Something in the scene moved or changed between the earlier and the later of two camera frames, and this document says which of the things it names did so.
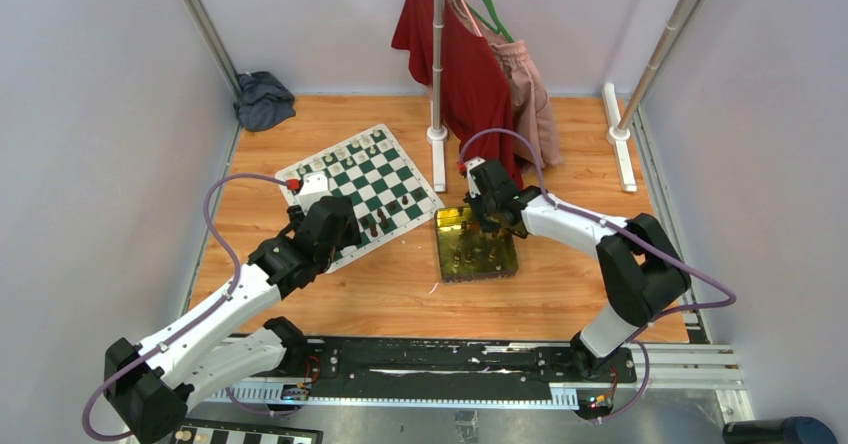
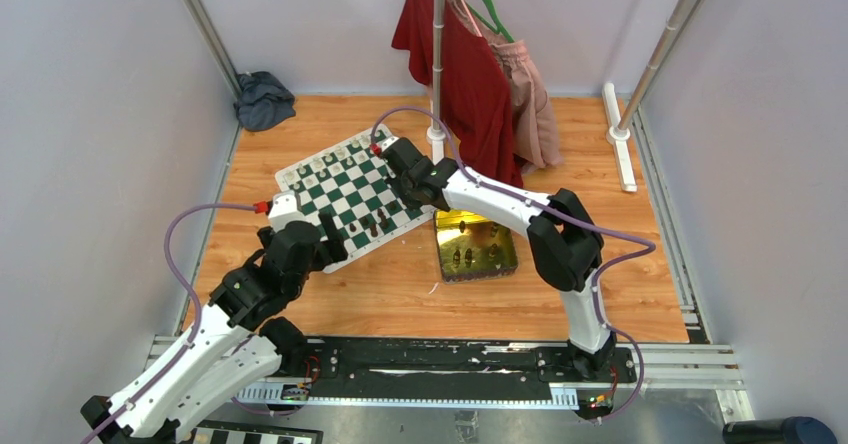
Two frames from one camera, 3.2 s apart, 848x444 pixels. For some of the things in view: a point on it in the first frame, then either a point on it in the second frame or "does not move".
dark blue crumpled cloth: (262, 101) does not move
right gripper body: (485, 208) -> (405, 188)
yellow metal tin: (468, 252) does not move
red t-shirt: (476, 101) does not move
